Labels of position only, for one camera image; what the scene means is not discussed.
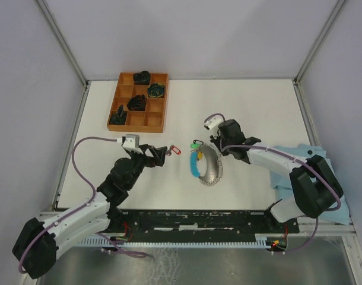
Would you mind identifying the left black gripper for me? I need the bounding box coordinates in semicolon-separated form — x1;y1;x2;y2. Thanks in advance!
126;144;167;189

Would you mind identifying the green tag key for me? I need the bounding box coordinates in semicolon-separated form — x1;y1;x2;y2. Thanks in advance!
190;143;199;149

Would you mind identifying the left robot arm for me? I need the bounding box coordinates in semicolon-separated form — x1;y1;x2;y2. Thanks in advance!
12;144;167;279

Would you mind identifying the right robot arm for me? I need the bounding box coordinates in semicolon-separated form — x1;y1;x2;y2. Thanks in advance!
204;114;344;232

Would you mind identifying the red tag key right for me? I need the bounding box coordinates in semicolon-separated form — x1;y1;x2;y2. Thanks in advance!
166;145;182;156

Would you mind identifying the wooden compartment tray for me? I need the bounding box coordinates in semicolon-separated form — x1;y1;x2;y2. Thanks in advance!
107;71;169;133

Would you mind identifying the black green rolled belt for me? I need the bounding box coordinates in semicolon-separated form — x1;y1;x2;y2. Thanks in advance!
109;104;128;125

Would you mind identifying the black rolled belt middle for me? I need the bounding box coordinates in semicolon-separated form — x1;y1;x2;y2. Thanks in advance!
127;94;147;111

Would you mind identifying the green blue rolled belt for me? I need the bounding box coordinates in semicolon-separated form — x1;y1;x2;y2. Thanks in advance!
147;83;166;99

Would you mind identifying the black rolled belt top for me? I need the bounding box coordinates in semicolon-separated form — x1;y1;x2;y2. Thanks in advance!
132;71;151;85

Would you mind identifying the light blue cloth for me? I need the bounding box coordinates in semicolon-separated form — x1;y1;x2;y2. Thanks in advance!
270;144;350;225

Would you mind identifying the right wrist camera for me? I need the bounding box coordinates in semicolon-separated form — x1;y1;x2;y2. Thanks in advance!
204;116;224;131

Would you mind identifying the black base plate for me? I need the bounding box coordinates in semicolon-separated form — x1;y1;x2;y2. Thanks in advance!
102;210;300;243

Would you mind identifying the white cable duct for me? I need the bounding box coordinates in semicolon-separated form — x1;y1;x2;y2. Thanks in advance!
77;233;272;247

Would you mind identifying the left aluminium frame post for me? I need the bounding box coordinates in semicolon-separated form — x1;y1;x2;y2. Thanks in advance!
34;0;88;86

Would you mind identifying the aluminium frame post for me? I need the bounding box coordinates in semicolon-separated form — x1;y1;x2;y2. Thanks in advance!
294;0;348;85
34;0;88;86

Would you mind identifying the right aluminium frame post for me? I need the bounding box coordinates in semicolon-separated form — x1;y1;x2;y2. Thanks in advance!
294;0;348;85

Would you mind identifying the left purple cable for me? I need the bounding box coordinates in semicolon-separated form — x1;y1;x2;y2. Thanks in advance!
17;136;124;274

